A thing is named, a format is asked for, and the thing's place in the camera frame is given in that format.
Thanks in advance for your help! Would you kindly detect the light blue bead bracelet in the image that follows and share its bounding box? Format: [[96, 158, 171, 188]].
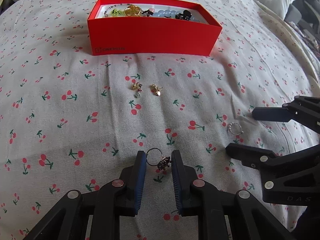
[[152, 9, 186, 20]]

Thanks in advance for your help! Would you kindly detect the silver flower ring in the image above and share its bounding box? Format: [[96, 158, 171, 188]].
[[145, 147, 172, 172]]

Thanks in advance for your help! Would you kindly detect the black hair claw clip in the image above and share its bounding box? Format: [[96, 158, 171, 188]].
[[175, 10, 195, 21]]

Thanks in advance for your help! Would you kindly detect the silver beaded ring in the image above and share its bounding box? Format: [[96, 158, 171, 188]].
[[227, 122, 244, 137]]

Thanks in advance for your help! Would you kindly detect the gold ring brooch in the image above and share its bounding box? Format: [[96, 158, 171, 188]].
[[124, 5, 142, 17]]

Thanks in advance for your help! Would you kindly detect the cherry print bed sheet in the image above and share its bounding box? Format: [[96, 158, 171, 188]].
[[1, 0, 319, 239]]

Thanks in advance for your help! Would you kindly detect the red cardboard box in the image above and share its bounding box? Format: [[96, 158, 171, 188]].
[[87, 0, 222, 56]]

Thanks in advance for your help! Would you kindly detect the gold heart earring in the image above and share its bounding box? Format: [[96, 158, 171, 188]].
[[150, 84, 163, 96]]

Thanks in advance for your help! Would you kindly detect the gold earring with gem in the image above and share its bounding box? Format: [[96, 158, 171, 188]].
[[132, 82, 143, 98]]

